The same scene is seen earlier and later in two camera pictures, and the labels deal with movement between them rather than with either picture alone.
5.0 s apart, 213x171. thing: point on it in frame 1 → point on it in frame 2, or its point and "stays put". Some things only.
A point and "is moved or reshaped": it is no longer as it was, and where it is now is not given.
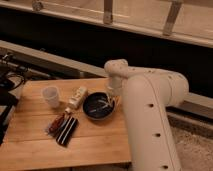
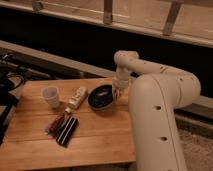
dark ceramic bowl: x=96 y=107 is moved or reshaped
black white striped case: x=67 y=130 stays put
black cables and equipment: x=8 y=94 stays put
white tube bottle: x=77 y=98 stays put
